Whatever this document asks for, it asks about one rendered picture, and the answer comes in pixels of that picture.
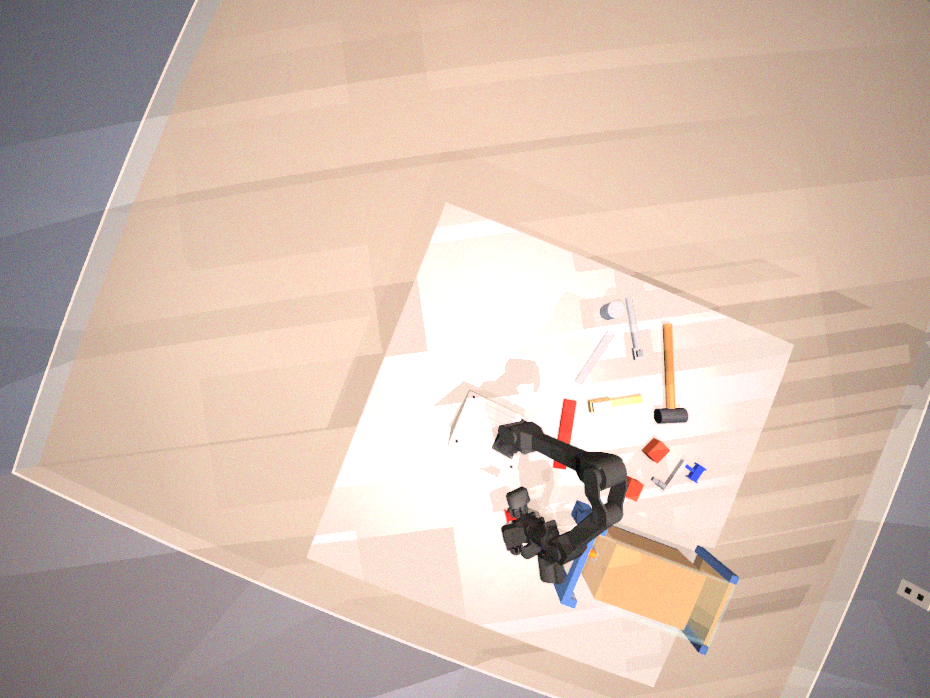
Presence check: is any dark grey cylinder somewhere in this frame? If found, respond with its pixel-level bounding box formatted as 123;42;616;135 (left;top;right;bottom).
599;301;625;320

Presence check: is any black mallet with wooden handle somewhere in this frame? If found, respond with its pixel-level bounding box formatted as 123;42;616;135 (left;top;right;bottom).
654;323;688;424

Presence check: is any grey crank handle with blue knob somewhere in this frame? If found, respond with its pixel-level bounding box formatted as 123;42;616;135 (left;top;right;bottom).
650;459;706;493

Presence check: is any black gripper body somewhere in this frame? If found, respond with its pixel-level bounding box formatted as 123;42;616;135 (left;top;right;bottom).
506;486;545;559

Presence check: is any orange-red box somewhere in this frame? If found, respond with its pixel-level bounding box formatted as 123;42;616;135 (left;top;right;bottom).
625;476;644;502
641;438;670;464

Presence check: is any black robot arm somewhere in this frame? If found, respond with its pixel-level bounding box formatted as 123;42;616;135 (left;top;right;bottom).
492;420;628;585

